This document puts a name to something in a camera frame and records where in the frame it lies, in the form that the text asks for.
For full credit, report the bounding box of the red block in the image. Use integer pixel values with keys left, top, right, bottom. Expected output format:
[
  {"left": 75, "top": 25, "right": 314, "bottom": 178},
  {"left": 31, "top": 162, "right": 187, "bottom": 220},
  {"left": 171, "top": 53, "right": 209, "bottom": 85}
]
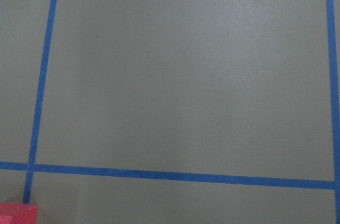
[{"left": 1, "top": 202, "right": 38, "bottom": 224}]

